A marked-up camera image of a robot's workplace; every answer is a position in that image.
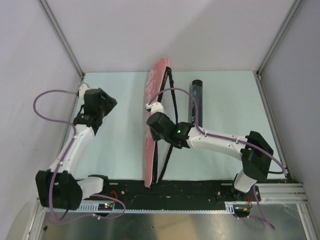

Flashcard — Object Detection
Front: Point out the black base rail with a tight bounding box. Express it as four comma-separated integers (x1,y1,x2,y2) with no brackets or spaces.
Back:
100,179,261,211

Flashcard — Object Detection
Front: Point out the black shuttlecock tube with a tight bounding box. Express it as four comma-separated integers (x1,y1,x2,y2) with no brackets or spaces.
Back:
188,79,203,127

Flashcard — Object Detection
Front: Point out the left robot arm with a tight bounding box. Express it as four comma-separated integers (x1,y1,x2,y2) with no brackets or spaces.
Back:
35,83,117,210

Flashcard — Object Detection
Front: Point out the aluminium frame post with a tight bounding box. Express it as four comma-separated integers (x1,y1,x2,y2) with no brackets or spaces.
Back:
255,0,305,80
37,0,85,81

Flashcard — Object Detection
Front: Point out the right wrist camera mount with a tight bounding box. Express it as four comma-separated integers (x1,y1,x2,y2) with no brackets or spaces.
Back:
144,101,164,115

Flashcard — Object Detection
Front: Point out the pink racket cover bag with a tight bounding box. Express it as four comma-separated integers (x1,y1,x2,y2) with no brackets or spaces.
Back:
143,57,174,188

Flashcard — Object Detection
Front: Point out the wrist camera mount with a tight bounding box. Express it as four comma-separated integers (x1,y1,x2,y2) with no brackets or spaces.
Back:
144,101,164,115
77,83,91,99

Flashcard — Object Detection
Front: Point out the right aluminium frame post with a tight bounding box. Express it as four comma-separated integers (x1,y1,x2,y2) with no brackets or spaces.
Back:
255,0,305,80

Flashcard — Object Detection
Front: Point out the left aluminium frame post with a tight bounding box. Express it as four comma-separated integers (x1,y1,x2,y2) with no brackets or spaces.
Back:
37,0,85,81

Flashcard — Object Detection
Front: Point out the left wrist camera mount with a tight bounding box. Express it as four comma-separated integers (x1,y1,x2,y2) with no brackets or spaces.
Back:
77,83,91,99

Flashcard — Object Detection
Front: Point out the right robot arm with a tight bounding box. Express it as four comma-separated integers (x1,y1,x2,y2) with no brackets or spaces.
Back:
146,112,274,201

